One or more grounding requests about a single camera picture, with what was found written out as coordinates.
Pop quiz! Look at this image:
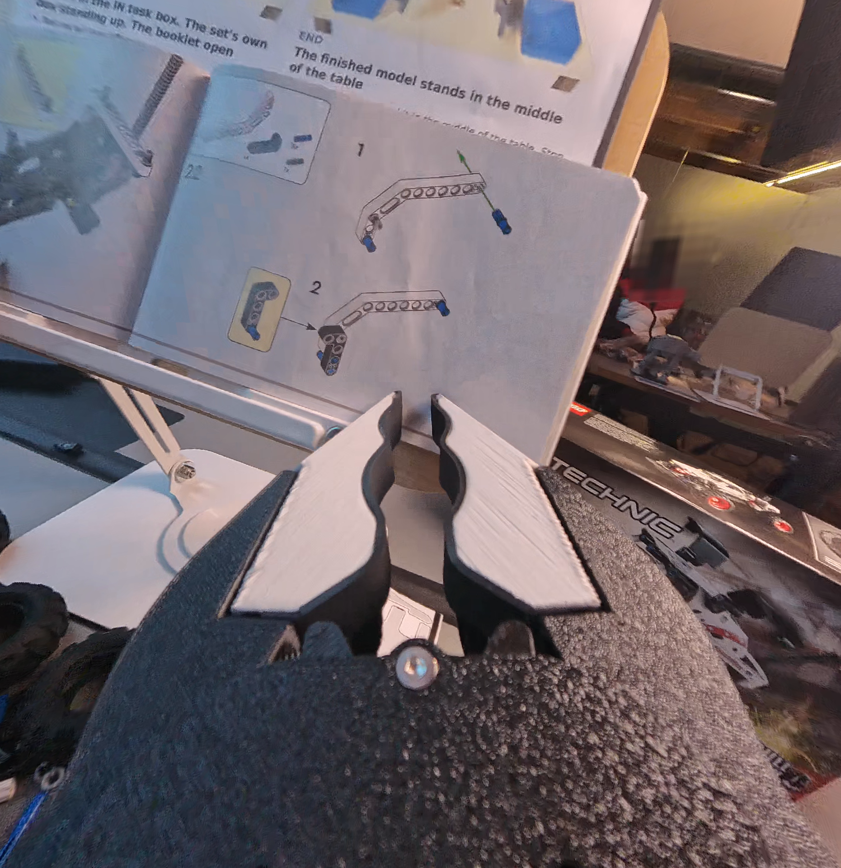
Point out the grey lounge chair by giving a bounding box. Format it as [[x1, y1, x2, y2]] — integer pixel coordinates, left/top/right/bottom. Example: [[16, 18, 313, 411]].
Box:
[[698, 247, 841, 394]]

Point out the background work table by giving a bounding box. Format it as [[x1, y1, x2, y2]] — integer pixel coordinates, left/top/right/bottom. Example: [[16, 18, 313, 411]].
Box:
[[586, 349, 841, 462]]

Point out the printed task sheet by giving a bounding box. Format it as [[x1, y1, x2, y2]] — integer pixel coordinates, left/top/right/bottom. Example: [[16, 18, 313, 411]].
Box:
[[34, 0, 662, 164]]

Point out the white sticker sheet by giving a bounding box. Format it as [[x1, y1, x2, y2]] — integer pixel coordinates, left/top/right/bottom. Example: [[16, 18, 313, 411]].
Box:
[[381, 589, 443, 644]]

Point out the grey desk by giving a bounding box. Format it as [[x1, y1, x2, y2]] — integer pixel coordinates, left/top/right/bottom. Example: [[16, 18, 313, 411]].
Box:
[[0, 339, 462, 868]]

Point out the toy truck set box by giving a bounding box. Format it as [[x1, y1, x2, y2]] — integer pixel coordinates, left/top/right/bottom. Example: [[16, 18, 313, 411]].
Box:
[[549, 403, 841, 815]]

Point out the pile of small brick parts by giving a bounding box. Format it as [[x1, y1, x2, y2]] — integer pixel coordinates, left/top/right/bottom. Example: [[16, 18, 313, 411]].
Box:
[[0, 692, 62, 868]]

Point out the white book stand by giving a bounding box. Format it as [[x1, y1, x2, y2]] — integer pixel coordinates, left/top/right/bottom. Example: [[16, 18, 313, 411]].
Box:
[[0, 10, 671, 630]]

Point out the instruction booklet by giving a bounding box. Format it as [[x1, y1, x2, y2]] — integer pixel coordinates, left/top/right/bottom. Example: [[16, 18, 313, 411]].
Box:
[[0, 47, 648, 469]]

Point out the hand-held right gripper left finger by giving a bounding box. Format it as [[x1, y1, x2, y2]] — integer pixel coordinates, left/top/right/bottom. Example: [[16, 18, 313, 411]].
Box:
[[228, 391, 404, 617]]

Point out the clear acrylic stand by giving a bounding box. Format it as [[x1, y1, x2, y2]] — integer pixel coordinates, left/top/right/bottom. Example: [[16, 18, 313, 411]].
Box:
[[712, 366, 763, 408]]

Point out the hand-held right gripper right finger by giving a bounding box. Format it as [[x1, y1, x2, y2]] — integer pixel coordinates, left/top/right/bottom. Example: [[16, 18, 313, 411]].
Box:
[[430, 393, 603, 617]]

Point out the grey toy walker model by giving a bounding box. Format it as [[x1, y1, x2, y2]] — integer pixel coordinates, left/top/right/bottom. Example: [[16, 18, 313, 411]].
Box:
[[634, 335, 706, 381]]

